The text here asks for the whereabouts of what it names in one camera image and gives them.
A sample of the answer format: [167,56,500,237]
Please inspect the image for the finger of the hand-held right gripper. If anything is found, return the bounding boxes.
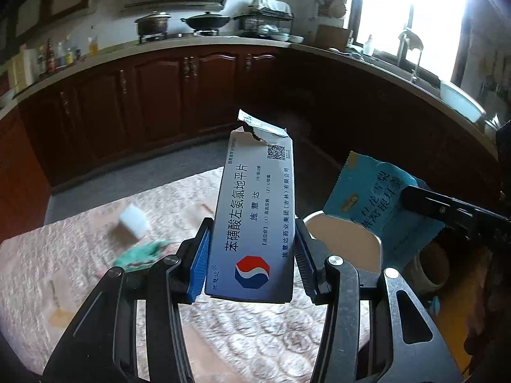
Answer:
[399,185,511,248]

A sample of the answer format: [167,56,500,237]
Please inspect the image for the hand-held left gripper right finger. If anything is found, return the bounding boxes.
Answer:
[294,219,464,383]

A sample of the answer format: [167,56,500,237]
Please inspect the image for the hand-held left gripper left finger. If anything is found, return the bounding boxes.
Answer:
[42,217,214,383]

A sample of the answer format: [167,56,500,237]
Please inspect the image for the beige round waste bin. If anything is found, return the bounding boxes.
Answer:
[302,211,384,276]

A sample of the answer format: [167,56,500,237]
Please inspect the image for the white and blue medicine box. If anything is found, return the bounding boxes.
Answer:
[205,109,297,304]

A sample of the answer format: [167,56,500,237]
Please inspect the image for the blue snack packet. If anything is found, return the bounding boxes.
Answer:
[323,151,446,254]

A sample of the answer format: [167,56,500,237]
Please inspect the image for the beige round container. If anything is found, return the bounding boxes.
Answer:
[413,245,450,292]

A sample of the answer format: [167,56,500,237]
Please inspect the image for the green cloth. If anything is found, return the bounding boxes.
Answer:
[114,239,172,268]

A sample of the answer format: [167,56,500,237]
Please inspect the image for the white foam block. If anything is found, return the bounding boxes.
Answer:
[119,203,150,234]

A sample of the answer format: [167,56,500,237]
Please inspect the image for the white wash basin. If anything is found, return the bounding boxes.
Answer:
[439,80,487,124]

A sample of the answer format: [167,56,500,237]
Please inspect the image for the white embossed tablecloth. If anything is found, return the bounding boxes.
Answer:
[0,168,384,383]

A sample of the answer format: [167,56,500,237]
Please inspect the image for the metal faucet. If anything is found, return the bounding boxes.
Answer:
[397,32,424,82]

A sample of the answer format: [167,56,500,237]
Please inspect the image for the brown wooden kitchen cabinets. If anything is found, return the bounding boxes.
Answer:
[0,42,500,224]

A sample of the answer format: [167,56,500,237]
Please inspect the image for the wooden cutting board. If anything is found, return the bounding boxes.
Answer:
[315,25,352,52]

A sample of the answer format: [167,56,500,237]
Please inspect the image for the bright window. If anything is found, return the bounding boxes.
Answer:
[347,0,476,84]

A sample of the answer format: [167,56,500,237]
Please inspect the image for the gas stove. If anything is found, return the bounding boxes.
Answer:
[139,30,218,44]

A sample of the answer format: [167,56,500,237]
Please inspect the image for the metal cooking pot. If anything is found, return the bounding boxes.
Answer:
[135,12,172,42]

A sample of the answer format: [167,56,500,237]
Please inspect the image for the black wok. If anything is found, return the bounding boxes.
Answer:
[180,13,232,33]

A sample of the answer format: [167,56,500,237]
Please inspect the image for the yellowish carton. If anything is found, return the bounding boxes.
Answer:
[10,48,36,92]

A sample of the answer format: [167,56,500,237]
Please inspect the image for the black wire dish rack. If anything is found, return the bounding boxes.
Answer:
[233,0,294,42]

